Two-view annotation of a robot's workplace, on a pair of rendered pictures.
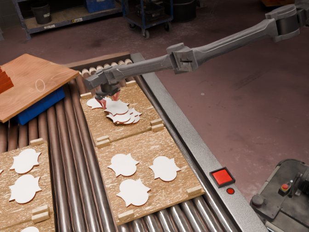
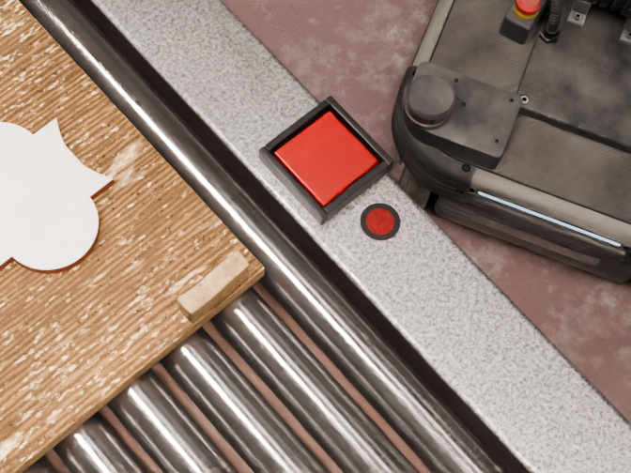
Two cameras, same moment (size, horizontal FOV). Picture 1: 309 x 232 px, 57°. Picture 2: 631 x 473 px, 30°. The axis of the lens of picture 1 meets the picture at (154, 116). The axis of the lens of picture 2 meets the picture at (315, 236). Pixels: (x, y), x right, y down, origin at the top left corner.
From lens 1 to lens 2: 0.40 m
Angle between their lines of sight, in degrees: 34
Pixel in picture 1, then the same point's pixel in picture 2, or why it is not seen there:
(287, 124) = not seen: outside the picture
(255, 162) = not seen: outside the picture
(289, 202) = (550, 67)
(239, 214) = (445, 333)
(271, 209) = (488, 117)
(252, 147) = not seen: outside the picture
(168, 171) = (53, 208)
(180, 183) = (130, 262)
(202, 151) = (191, 25)
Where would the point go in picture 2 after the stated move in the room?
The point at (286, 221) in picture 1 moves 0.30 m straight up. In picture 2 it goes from (546, 149) to (606, 42)
